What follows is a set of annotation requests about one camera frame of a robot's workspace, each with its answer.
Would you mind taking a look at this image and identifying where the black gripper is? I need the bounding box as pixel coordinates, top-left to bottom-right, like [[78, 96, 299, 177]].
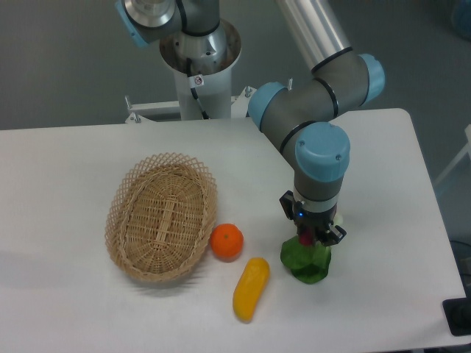
[[279, 190, 347, 246]]

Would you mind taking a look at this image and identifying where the purple red sweet potato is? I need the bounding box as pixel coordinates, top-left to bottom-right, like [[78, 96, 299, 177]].
[[298, 228, 314, 246]]

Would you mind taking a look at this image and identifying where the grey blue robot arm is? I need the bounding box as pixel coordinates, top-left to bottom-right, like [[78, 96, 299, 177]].
[[116, 1, 385, 246]]

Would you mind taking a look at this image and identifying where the green leafy vegetable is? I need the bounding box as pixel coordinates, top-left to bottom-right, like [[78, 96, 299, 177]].
[[280, 215, 343, 285]]

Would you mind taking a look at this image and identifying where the yellow toy vegetable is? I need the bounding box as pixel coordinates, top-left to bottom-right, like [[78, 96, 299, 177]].
[[233, 257, 271, 323]]

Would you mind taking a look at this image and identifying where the orange tangerine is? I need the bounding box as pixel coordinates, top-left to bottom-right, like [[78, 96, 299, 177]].
[[210, 224, 244, 261]]

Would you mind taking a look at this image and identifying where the woven wicker basket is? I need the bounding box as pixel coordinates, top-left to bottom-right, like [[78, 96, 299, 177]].
[[105, 152, 217, 282]]

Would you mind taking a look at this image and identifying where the black device at edge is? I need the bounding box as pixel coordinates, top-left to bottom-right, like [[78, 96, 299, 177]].
[[442, 298, 470, 337]]

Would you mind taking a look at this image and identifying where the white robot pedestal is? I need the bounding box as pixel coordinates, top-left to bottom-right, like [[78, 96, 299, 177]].
[[124, 18, 255, 124]]

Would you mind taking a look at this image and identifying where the white frame at right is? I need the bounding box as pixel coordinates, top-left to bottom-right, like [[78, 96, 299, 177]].
[[433, 125, 470, 193]]

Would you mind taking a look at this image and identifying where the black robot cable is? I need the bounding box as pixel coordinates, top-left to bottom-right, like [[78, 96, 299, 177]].
[[174, 0, 211, 121]]

